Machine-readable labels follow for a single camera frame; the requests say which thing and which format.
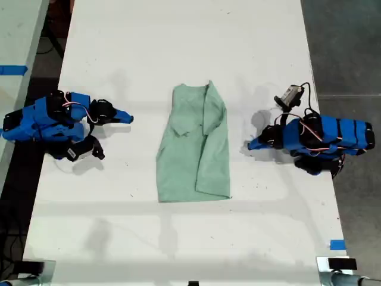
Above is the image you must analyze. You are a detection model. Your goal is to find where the metal table clamp bracket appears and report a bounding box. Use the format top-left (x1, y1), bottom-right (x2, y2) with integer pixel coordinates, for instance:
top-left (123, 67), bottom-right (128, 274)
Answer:
top-left (316, 256), bottom-right (358, 286)
top-left (17, 259), bottom-right (57, 286)

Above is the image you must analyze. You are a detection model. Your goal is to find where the grey metal pipe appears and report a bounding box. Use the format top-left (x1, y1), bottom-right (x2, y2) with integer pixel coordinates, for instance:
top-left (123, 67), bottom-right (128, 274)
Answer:
top-left (0, 275), bottom-right (45, 286)
top-left (330, 272), bottom-right (381, 286)

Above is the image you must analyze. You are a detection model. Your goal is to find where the small black box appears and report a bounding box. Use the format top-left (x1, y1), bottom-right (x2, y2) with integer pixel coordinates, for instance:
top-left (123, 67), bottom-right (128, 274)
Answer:
top-left (20, 261), bottom-right (45, 275)
top-left (327, 258), bottom-right (358, 271)

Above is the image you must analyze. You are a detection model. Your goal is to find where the long blue tape strip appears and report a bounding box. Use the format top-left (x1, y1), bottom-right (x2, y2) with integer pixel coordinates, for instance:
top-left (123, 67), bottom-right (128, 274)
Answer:
top-left (0, 65), bottom-right (29, 76)

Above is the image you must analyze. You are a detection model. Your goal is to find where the grey gripper camera box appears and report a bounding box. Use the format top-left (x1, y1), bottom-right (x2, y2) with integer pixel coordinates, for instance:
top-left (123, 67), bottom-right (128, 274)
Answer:
top-left (273, 84), bottom-right (305, 110)

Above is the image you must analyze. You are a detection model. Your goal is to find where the pale green T-shirt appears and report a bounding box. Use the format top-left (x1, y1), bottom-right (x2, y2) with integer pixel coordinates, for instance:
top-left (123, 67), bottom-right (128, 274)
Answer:
top-left (155, 79), bottom-right (233, 204)

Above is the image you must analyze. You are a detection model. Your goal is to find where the white side table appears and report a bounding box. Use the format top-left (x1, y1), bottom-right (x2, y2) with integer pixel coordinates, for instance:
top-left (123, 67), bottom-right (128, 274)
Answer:
top-left (0, 0), bottom-right (50, 187)

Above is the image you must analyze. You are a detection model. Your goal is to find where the black floor cable bundle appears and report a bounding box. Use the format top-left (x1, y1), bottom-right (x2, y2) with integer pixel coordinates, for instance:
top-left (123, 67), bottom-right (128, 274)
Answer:
top-left (0, 231), bottom-right (26, 281)

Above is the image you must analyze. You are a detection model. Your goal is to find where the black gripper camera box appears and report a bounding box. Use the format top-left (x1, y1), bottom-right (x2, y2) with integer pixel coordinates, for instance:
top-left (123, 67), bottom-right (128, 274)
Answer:
top-left (64, 141), bottom-right (91, 163)

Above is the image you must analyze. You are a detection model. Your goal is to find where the black camera stalk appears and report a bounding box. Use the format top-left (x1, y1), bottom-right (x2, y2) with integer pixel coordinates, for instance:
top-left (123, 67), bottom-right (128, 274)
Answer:
top-left (281, 105), bottom-right (298, 128)
top-left (86, 135), bottom-right (106, 161)

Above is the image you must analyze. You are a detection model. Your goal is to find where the black camera cable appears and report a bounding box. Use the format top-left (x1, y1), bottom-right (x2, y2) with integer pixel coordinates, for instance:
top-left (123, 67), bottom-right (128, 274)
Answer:
top-left (297, 82), bottom-right (314, 117)

